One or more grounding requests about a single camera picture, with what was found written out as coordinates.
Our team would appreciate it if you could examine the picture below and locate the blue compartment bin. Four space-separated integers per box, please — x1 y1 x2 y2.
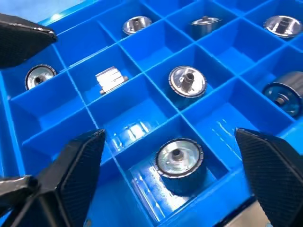
0 0 303 227

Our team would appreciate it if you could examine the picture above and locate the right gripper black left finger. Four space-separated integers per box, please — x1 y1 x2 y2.
4 128 107 227

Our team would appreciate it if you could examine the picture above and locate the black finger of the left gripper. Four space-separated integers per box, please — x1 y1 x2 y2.
0 13 58 70
0 174 39 211

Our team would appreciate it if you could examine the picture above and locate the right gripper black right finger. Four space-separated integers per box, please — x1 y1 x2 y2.
233 128 303 227

